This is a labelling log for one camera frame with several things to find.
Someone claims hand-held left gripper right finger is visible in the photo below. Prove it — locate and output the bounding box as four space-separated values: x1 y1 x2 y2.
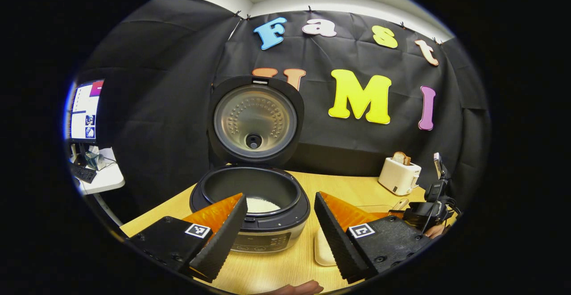
314 191 433 285

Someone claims white toaster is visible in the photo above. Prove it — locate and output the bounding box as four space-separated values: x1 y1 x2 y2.
378 157 422 196

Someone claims black backdrop cloth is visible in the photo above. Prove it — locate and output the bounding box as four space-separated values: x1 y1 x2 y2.
74 0 491 217

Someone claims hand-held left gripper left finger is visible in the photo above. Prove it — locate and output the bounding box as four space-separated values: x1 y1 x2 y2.
126 192 248 283

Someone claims white side table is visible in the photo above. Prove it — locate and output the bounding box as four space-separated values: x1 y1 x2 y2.
69 148 125 226

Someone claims pale crumpled bag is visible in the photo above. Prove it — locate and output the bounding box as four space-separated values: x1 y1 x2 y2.
84 150 107 170

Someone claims wooden spoon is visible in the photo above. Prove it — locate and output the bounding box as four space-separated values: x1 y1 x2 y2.
387 198 410 217

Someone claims computer monitor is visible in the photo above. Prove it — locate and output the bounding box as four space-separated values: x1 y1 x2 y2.
67 79 105 144

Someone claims silver black rice cooker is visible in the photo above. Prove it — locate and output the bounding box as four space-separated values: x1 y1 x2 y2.
190 75 311 254

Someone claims black keyboard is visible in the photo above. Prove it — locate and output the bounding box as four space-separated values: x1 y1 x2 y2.
70 163 97 184

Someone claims cream rice dish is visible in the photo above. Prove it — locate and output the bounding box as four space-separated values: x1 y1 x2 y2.
314 228 337 267

